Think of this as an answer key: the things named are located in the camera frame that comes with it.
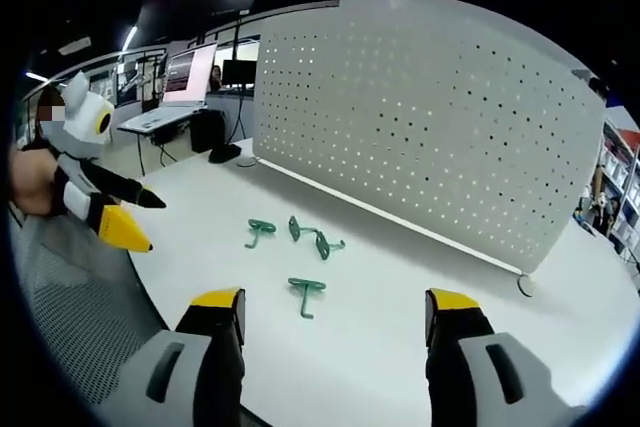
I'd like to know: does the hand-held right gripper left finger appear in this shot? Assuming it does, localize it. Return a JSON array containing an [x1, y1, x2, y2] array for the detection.
[[99, 288, 247, 427]]

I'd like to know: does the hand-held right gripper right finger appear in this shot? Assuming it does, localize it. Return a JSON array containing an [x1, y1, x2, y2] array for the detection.
[[424, 288, 590, 427]]

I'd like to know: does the green hook assembly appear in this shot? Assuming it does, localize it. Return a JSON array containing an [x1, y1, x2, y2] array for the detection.
[[287, 276, 328, 321], [287, 215, 321, 243], [313, 231, 347, 262], [244, 218, 278, 250]]

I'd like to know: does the white perforated mounting plate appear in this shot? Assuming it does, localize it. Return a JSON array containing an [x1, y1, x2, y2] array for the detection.
[[238, 0, 607, 297]]

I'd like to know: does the person's left hand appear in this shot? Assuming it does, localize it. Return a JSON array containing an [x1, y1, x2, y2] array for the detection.
[[9, 149, 64, 221]]

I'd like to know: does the person's head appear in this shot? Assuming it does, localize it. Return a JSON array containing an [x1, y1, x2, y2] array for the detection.
[[30, 86, 66, 148]]

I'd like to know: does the ceiling air conditioner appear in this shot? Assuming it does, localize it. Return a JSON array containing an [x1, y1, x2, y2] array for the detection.
[[56, 36, 94, 56]]

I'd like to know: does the white background table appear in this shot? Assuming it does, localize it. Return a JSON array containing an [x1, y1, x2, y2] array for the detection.
[[116, 100, 209, 136]]

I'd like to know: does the grey mesh chair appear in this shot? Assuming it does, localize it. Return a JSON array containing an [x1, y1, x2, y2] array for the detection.
[[9, 214, 169, 408]]

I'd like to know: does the black cabinet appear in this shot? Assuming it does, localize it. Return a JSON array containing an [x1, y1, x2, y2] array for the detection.
[[189, 108, 226, 154]]

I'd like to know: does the black stand base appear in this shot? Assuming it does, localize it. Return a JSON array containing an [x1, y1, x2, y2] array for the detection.
[[208, 143, 243, 165]]

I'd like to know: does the pink display board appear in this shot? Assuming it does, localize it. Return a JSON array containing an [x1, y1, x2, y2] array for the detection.
[[161, 43, 219, 104]]

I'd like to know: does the black computer monitor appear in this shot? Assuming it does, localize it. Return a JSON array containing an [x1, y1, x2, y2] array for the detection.
[[221, 59, 259, 87]]

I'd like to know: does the storage shelf with boxes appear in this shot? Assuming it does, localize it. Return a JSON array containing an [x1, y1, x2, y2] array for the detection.
[[593, 106, 640, 261]]

